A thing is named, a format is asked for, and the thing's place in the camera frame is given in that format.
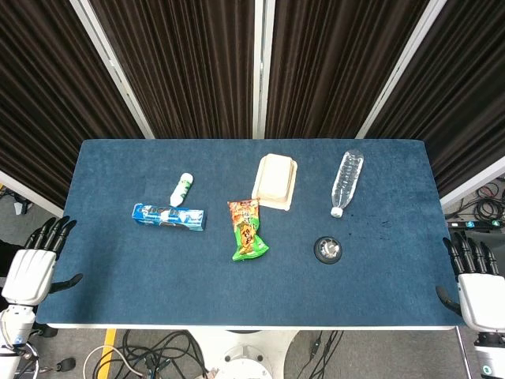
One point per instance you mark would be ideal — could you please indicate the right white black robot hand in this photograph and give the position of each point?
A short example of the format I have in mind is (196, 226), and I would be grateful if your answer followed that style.
(479, 292)

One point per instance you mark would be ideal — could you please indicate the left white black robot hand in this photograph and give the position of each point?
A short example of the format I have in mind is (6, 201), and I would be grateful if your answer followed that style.
(29, 272)

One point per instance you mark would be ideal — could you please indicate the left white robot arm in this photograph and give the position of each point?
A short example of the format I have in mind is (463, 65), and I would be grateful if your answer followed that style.
(13, 335)

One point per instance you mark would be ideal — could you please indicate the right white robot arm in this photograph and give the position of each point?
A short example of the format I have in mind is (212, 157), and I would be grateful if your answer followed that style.
(489, 355)

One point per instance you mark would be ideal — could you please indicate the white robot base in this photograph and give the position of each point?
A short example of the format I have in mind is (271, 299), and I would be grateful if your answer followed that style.
(250, 355)

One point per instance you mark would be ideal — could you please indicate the shiny silver metal ball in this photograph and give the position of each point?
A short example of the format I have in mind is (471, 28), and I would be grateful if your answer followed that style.
(328, 249)

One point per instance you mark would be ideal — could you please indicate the blue cookie box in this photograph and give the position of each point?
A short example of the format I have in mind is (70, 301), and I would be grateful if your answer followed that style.
(169, 216)

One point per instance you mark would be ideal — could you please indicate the clear plastic water bottle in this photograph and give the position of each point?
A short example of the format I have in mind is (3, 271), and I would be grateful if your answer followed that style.
(348, 181)

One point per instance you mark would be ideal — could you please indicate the white green small bottle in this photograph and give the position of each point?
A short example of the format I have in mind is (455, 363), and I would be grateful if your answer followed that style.
(181, 189)

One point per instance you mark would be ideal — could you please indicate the orange green snack bag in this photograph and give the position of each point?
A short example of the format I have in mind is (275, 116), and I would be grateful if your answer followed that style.
(246, 233)

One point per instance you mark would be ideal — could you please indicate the blue table cloth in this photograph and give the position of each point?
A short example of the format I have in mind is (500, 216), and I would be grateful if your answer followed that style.
(252, 284)

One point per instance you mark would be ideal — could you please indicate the beige paper food tray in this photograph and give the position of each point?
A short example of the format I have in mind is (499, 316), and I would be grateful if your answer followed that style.
(275, 181)

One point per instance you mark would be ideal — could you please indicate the dark pleated curtain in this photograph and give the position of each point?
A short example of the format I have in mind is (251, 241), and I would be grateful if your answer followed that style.
(185, 63)

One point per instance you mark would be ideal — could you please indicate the white partition frame post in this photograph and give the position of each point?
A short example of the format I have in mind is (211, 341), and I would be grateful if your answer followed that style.
(112, 67)
(29, 195)
(402, 67)
(263, 67)
(471, 183)

